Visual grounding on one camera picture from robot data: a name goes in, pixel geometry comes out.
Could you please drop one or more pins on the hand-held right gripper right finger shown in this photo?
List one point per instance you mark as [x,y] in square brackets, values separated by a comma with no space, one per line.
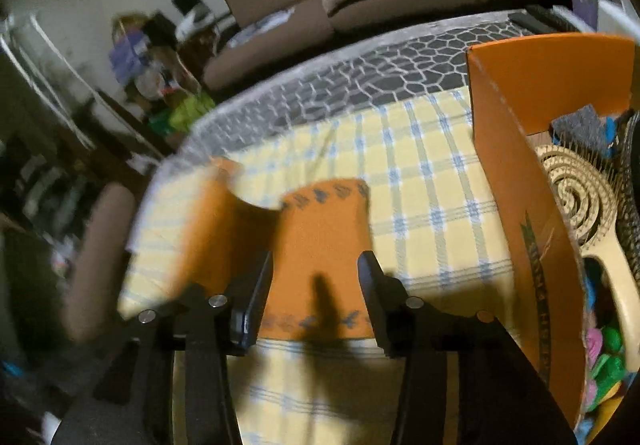
[375,310]

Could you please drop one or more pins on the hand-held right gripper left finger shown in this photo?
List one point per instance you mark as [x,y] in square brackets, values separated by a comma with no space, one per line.
[250,320]

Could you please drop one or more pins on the orange printed cloth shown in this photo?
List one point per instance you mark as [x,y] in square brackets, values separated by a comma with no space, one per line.
[320,235]

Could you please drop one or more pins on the orange cardboard box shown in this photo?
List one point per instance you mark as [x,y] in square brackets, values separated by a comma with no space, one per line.
[505,150]

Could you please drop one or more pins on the beige spiral hairbrush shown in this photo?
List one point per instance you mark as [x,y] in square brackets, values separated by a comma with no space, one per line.
[575,195]

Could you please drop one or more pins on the grey patterned desktop cover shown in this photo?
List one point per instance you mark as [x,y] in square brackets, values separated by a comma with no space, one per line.
[350,75]

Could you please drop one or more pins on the yellow plaid cloth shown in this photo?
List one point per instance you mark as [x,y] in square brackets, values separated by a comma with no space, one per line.
[425,175]

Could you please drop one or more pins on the brown armrest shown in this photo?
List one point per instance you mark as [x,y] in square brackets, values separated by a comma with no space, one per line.
[95,255]

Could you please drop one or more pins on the green plastic bag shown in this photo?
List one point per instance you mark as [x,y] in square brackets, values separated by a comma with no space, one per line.
[185,112]

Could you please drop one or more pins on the pink toy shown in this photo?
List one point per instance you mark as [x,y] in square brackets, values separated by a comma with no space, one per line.
[595,342]

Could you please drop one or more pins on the green toy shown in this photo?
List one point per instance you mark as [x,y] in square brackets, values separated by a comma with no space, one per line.
[614,362]

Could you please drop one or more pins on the pile of clothes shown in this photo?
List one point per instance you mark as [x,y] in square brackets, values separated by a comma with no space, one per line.
[40,190]

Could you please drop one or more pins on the round white mirror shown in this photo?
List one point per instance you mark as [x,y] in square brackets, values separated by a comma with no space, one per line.
[149,85]

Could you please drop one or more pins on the grey felt cloth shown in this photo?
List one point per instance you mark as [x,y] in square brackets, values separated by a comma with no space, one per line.
[582,125]

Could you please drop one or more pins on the purple printed box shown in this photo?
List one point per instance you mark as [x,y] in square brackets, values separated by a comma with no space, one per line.
[127,55]

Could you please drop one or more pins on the papers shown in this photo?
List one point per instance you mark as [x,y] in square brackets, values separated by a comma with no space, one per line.
[265,22]

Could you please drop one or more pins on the white rounded device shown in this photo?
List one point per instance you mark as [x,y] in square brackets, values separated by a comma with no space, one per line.
[195,22]

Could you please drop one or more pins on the black speaker box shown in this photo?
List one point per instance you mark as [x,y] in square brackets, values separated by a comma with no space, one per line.
[185,0]
[160,27]

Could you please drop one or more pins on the black remote control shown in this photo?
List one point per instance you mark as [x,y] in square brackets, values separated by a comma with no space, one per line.
[525,22]
[552,17]

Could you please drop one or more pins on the white coat rack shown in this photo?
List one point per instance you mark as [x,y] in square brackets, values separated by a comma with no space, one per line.
[45,65]

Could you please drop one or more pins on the white storage box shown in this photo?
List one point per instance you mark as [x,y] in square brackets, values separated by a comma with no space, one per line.
[617,17]

